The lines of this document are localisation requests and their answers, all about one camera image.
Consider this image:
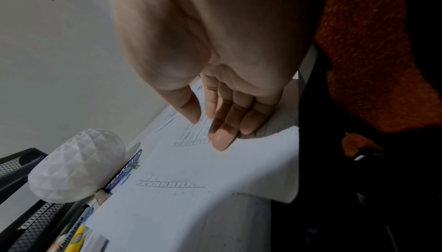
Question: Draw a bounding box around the yellow white marker box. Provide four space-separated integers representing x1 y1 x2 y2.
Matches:
47 204 111 252

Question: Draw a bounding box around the person's right hand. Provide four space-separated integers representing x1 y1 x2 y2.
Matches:
110 0 329 152

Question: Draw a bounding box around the white printed paper sheet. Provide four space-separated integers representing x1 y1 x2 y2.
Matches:
86 76 308 252

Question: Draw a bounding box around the black mesh desk organizer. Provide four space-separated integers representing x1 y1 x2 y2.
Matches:
0 147 91 252

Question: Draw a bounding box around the blue patterned pen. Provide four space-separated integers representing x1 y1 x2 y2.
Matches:
104 149 143 193

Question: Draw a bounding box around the orange knitted garment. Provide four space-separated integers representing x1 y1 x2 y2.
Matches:
314 0 442 158

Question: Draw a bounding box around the white faceted dome lamp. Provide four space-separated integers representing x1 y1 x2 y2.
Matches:
28 128 127 204

